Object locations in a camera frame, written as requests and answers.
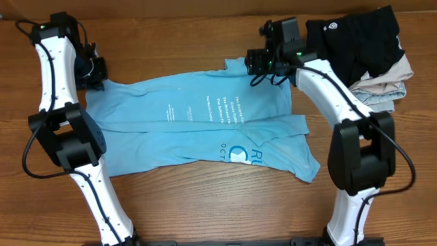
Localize light blue printed t-shirt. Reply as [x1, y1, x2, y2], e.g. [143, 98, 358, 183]
[86, 58, 320, 182]

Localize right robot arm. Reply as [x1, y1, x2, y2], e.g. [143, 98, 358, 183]
[244, 17, 395, 246]

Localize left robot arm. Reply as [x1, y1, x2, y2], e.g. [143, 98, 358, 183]
[22, 12, 143, 245]

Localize black folded garment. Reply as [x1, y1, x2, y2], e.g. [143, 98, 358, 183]
[305, 5, 404, 87]

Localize beige folded garment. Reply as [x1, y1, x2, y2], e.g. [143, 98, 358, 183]
[350, 55, 414, 95]

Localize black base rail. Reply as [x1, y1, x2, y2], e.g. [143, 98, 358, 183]
[81, 236, 386, 246]

